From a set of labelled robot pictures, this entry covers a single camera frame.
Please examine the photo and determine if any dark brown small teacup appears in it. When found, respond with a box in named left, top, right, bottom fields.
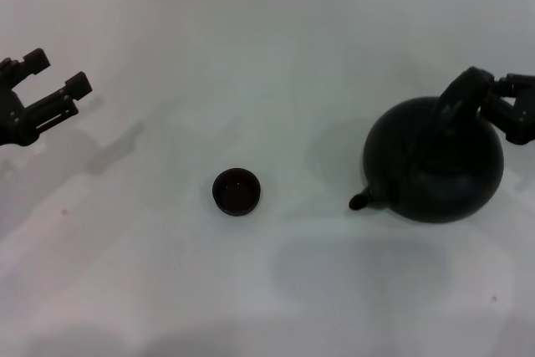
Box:
left=211, top=167, right=262, bottom=218

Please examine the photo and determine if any black round teapot with handle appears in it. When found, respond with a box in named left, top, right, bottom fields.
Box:
left=349, top=66, right=506, bottom=224

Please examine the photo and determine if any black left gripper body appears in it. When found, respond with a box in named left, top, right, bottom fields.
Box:
left=0, top=77, right=33, bottom=148

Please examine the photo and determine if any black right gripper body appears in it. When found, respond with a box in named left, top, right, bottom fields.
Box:
left=503, top=91, right=535, bottom=145

